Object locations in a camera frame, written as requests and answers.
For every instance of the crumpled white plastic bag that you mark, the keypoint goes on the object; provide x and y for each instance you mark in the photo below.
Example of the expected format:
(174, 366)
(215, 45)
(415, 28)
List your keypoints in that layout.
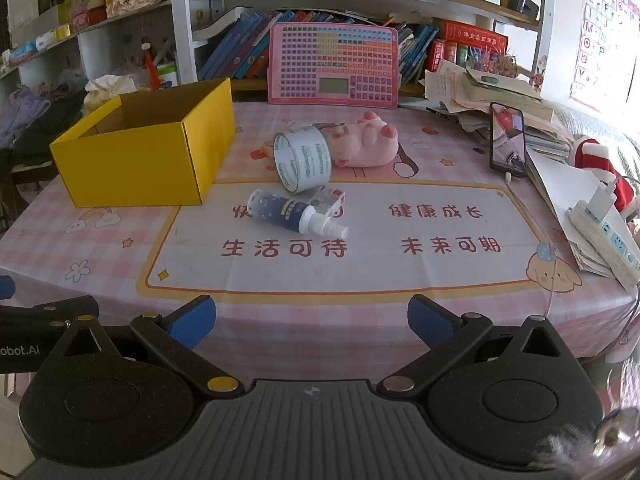
(112, 90)

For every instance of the red flat box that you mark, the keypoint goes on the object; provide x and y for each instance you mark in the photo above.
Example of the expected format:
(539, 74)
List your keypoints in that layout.
(475, 32)

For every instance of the small black box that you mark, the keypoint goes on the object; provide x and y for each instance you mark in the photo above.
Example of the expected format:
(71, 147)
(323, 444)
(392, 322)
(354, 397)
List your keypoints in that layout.
(524, 0)

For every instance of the stack of white sheets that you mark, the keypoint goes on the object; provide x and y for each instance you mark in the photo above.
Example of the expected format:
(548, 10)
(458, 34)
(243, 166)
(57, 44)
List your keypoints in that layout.
(555, 185)

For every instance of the pink checked printed tablecloth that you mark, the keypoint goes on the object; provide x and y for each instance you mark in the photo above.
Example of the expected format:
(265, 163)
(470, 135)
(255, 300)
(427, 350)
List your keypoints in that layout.
(350, 270)

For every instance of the red marker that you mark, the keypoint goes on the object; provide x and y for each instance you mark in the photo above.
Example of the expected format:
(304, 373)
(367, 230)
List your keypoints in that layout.
(149, 65)

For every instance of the black smartphone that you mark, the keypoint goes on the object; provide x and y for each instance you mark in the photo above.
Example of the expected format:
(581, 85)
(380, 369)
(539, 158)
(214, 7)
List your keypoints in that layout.
(507, 140)

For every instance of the thick open book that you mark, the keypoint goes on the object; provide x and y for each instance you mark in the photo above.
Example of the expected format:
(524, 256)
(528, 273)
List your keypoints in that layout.
(510, 97)

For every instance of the pile of loose papers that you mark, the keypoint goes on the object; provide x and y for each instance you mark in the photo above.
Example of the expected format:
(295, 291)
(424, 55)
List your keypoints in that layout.
(450, 90)

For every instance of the pink learning tablet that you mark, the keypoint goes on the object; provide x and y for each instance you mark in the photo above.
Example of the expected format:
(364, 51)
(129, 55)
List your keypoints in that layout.
(300, 60)

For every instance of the white power strip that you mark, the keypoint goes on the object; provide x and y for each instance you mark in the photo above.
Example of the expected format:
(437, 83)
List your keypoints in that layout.
(605, 240)

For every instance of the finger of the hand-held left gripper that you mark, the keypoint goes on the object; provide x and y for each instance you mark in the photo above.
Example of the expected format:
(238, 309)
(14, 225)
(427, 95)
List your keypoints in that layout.
(5, 287)
(75, 307)

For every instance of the red white plush hat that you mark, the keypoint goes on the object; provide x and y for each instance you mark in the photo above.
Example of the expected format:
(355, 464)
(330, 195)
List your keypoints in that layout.
(590, 160)

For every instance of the dark blue spray bottle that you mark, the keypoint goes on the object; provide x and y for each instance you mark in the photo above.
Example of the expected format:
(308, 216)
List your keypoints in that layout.
(280, 210)

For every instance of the row of colourful books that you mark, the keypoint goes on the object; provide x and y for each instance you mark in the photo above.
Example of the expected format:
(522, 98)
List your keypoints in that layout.
(235, 50)

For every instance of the small clear plastic case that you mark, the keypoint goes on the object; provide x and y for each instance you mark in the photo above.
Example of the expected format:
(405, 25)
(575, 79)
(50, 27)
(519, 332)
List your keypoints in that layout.
(327, 199)

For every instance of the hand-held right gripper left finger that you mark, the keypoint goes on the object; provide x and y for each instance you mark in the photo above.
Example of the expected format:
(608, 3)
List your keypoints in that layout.
(192, 320)

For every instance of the yellow cardboard box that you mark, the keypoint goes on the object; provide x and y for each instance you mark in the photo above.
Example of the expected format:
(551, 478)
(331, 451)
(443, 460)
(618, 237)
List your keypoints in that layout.
(140, 165)

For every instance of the alphabet wall poster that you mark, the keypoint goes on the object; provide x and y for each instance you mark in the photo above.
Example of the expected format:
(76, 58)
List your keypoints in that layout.
(600, 35)

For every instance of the white plug adapter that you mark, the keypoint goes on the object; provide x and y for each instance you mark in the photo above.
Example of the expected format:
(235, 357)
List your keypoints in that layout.
(602, 200)

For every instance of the purple cloth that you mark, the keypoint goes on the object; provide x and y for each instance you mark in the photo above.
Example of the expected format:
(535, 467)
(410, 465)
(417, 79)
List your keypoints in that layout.
(22, 112)

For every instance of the clear printed tape roll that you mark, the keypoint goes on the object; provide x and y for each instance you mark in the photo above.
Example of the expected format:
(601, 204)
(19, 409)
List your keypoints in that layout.
(310, 160)

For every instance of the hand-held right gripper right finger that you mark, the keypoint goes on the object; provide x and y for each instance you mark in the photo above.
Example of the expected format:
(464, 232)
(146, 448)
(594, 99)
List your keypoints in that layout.
(430, 319)

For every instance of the pink plush pig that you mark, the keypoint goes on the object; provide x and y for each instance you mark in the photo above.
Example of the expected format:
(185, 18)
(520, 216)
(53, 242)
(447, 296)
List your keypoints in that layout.
(365, 150)

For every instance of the bunch of colourful trinkets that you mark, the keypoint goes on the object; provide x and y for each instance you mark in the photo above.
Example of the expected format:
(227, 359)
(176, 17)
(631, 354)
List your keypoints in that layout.
(495, 62)

